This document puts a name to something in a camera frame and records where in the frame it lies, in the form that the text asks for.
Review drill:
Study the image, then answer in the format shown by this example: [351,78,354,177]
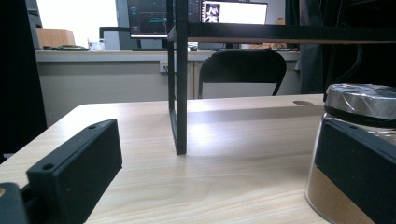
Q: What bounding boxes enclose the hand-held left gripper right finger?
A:
[314,119,396,224]

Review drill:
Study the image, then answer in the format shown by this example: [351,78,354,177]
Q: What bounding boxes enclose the black metal shelf rack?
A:
[166,0,396,156]

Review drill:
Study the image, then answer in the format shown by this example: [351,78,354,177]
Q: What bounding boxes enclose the brown cardboard box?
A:
[35,28,77,49]

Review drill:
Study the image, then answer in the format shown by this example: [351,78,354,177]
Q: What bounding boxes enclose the glass spice jar silver lid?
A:
[304,83,396,224]

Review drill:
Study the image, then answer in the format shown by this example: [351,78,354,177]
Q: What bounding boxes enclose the grey counter desk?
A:
[35,49,302,127]

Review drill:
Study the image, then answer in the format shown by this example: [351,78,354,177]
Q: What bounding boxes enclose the small grey monitor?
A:
[99,26,132,51]

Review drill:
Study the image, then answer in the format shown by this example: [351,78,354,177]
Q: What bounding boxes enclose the small clear bottles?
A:
[87,38,106,51]

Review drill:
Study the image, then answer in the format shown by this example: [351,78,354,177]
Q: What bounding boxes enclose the dark curtain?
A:
[284,0,396,95]

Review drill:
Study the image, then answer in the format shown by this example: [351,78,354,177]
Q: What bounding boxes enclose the monitor with white screen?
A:
[187,0,269,26]

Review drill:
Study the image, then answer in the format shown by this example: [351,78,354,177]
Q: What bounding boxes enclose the black curtain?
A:
[0,0,49,164]

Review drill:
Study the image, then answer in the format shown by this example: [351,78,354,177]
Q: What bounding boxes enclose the coiled dark cable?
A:
[42,44,90,51]

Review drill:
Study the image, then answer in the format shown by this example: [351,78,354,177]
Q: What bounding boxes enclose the monitor with dark screen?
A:
[126,0,169,39]

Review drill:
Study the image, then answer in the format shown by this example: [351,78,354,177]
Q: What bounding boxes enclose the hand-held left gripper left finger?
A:
[26,119,123,224]

